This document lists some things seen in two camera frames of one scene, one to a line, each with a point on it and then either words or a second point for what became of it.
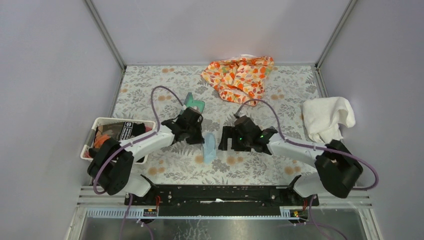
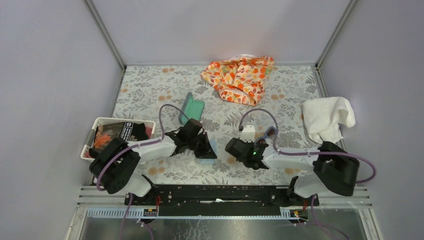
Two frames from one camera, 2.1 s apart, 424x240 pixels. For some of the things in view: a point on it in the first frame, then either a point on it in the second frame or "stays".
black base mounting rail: (221, 200) stays
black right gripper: (231, 132) to (252, 144)
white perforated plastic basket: (97, 120) stays
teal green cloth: (189, 102) stays
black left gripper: (199, 139) to (207, 151)
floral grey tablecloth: (156, 93) stays
